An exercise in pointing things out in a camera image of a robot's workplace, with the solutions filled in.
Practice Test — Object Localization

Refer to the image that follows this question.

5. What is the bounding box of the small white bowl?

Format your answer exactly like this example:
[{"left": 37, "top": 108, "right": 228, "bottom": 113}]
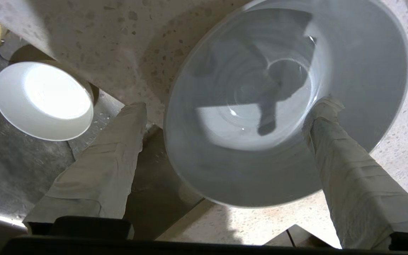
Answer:
[{"left": 0, "top": 61, "right": 94, "bottom": 141}]

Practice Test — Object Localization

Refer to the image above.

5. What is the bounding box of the large grey bowl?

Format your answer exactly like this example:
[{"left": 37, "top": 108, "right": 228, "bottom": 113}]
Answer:
[{"left": 163, "top": 0, "right": 408, "bottom": 208}]

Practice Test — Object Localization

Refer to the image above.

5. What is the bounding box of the stainless steel sink basin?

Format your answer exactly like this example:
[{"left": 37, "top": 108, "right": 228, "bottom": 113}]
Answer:
[{"left": 0, "top": 30, "right": 204, "bottom": 245}]

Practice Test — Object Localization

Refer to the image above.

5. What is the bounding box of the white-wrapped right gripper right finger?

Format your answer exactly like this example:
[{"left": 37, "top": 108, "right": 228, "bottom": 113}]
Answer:
[{"left": 301, "top": 96, "right": 408, "bottom": 250}]

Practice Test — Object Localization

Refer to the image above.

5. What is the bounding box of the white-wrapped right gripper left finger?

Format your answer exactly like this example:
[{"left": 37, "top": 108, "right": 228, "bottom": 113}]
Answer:
[{"left": 23, "top": 102, "right": 148, "bottom": 234}]

